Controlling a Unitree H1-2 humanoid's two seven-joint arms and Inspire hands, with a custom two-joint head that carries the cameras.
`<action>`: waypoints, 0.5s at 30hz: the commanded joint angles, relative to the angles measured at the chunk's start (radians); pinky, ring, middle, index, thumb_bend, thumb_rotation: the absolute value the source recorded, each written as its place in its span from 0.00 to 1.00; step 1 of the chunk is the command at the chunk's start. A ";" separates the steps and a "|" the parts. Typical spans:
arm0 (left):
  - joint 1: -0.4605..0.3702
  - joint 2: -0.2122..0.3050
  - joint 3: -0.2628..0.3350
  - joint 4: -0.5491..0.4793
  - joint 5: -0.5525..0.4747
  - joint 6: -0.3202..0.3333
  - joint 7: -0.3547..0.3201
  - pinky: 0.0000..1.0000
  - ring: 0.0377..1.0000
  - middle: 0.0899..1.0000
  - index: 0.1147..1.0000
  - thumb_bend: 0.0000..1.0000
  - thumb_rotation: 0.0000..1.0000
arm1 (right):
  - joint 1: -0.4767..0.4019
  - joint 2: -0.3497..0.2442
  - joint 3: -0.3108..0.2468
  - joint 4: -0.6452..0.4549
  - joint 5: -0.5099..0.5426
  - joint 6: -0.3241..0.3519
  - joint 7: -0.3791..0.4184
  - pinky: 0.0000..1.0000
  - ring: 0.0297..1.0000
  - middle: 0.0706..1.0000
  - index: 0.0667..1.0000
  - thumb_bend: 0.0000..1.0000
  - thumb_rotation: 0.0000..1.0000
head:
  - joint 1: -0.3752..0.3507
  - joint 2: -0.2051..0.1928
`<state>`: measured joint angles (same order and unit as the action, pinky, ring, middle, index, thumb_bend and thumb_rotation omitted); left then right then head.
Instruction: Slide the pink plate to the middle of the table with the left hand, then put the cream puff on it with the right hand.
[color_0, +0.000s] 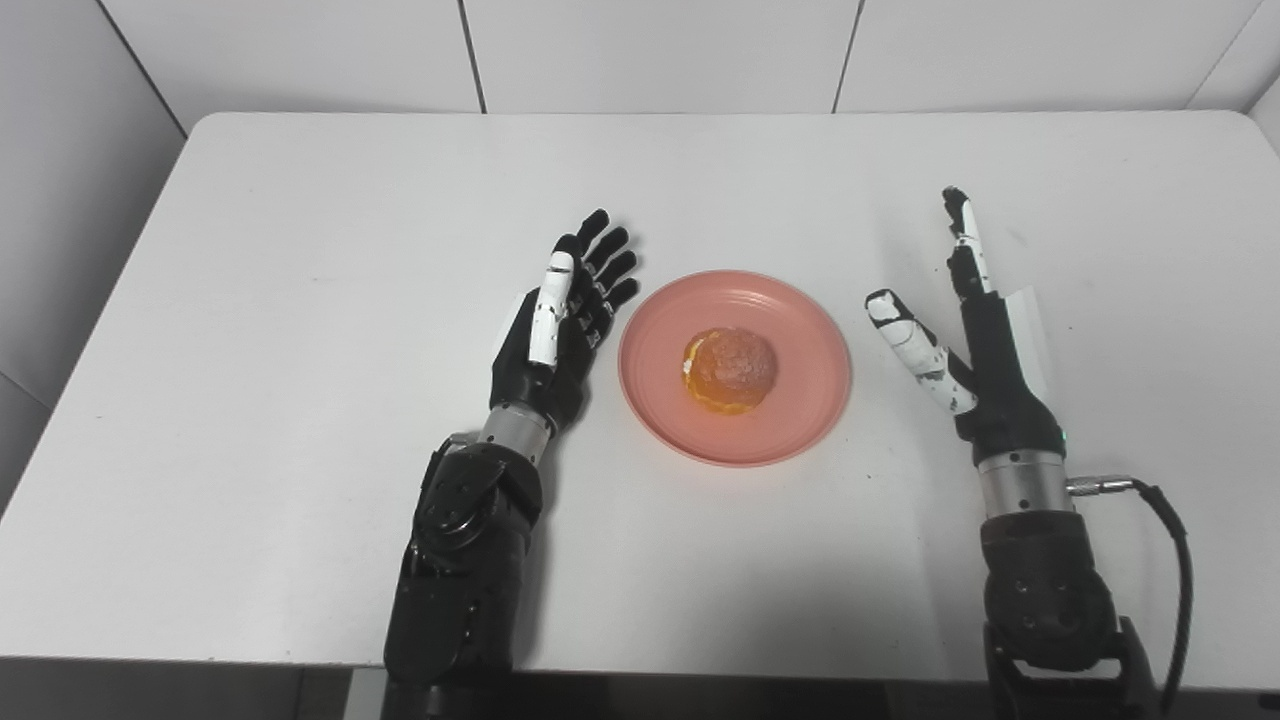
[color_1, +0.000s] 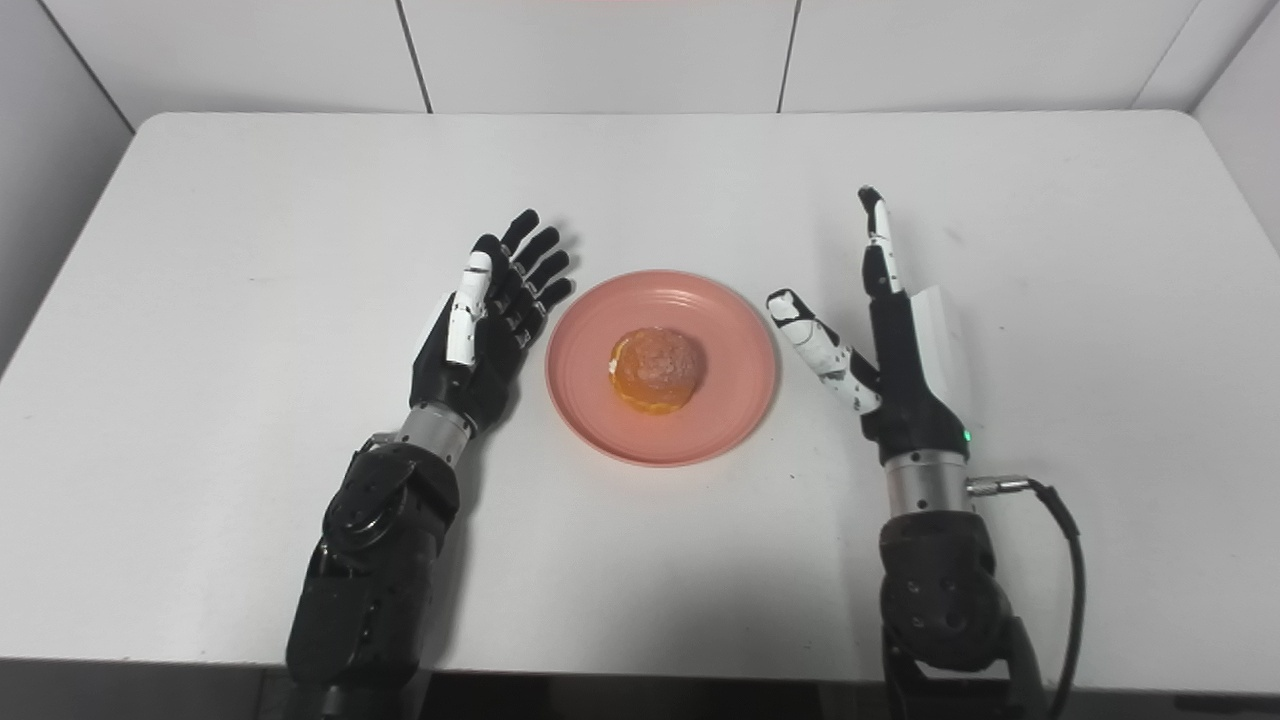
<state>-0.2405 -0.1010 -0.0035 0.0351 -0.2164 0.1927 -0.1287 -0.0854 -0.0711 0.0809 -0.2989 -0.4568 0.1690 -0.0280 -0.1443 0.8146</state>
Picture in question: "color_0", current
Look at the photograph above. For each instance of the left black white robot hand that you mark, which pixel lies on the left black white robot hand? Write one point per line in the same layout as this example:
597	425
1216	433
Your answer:
555	340

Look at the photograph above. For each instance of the pink round plate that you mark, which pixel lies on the pink round plate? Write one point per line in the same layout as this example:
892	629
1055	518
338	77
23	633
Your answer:
735	368

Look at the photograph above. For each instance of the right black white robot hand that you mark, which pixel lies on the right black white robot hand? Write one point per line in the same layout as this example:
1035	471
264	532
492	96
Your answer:
985	350

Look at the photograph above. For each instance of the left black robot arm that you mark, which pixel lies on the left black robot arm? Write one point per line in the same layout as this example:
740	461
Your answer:
470	560

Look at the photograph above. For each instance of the orange cream puff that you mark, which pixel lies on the orange cream puff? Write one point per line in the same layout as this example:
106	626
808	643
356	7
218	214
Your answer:
730	370

